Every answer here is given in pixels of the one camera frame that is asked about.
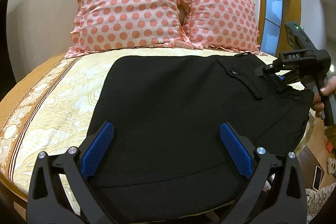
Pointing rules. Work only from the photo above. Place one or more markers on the black pants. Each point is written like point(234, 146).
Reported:
point(167, 159)

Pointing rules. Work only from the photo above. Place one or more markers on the yellow patterned bed sheet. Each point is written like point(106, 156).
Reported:
point(56, 112)

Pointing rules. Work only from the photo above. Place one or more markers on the white smartphone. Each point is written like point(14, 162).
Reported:
point(317, 178)

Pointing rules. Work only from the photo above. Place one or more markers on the pink polka dot pillow right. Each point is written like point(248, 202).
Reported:
point(228, 25)

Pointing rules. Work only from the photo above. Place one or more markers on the blue glass window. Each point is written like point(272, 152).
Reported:
point(272, 26)

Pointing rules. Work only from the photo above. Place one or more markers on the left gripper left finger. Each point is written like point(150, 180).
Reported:
point(93, 148)

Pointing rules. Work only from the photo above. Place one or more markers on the pink polka dot pillow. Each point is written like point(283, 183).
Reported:
point(103, 25)
point(228, 25)

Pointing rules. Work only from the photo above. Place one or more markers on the person's right hand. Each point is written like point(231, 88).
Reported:
point(317, 105)

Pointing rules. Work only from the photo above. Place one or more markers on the pink polka dot pillow left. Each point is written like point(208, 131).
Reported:
point(103, 25)

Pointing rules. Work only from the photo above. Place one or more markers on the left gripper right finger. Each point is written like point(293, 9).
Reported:
point(239, 150)

